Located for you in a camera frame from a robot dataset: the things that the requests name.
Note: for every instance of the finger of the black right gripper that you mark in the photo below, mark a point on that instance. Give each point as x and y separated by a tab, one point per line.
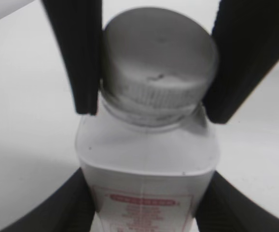
246	33
77	25

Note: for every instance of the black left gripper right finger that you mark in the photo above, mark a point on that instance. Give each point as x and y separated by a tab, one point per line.
225	209

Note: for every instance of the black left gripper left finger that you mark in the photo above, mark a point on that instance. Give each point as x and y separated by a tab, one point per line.
69	209

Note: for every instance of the white yili yogurt bottle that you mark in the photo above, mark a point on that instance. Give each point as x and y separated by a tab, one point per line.
146	179

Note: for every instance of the white screw cap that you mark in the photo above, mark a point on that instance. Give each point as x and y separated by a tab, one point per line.
158	61

